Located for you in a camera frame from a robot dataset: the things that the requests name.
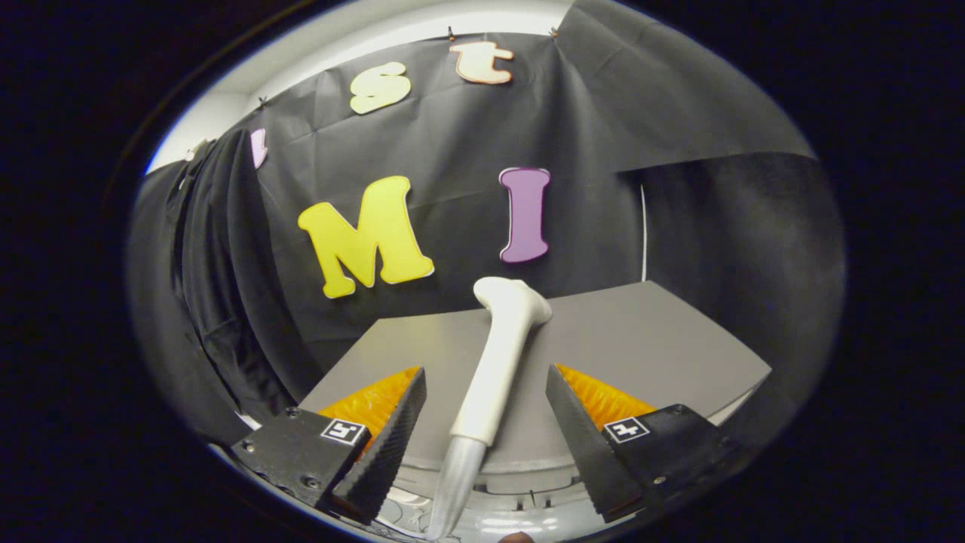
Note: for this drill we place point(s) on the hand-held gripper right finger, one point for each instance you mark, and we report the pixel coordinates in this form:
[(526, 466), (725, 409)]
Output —
[(584, 445)]

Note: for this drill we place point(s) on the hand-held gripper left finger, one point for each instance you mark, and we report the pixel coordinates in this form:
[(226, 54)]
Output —
[(392, 445)]

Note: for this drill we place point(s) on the white garment steamer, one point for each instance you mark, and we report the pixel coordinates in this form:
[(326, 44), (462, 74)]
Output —
[(497, 362)]

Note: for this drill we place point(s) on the black jacket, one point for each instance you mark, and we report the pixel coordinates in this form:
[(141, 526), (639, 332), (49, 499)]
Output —
[(226, 286)]

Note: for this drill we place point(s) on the grey cabinet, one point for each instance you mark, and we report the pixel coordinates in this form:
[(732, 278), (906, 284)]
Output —
[(641, 339)]

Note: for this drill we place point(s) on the black backdrop cloth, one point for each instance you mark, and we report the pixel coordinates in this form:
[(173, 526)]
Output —
[(452, 151)]

